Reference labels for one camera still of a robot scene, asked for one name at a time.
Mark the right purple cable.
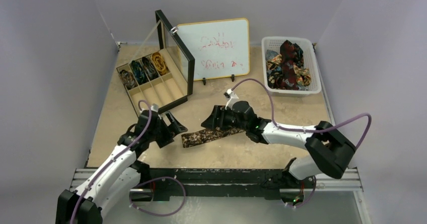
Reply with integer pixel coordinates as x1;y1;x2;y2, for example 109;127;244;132
224;78;372;209

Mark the yellow rolled tie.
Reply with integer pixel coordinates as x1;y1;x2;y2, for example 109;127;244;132
151;52;168;76

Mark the small whiteboard with stand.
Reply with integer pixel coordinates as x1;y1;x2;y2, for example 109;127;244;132
177;18;250;81

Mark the dark red tie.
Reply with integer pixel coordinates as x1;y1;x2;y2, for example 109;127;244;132
279;40;304;90

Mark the blue dark rolled tie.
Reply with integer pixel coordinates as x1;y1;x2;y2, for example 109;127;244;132
130;60;148;85

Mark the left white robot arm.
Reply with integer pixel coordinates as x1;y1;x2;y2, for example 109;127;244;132
55;109;188;223

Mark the grey patterned rolled tie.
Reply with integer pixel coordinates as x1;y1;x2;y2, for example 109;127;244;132
119;69;137;90

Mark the colourful patterned tie pile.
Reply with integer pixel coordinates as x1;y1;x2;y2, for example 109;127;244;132
265;50;312;91

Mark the black tie storage box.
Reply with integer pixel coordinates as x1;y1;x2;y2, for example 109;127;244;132
116;10;195;114

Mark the white plastic basket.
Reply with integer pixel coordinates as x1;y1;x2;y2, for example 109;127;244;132
261;36;322;97

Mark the purple cable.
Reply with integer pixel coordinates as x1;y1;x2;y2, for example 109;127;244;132
69;100;187;224
224;78;372;209

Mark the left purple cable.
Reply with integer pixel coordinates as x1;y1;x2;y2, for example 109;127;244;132
69;100;187;224

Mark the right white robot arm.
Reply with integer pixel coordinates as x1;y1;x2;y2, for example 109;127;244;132
201;101;357;187

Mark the brown floral black tie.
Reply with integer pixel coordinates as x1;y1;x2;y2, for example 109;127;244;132
181;128;244;148

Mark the dark grey rolled tie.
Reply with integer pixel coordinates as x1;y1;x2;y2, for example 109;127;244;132
141;57;159;81

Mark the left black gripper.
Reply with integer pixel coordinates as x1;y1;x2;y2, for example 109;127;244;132
147;111;186;147

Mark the black aluminium mounting rail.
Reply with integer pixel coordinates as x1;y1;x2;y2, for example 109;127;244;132
68;167;364;203

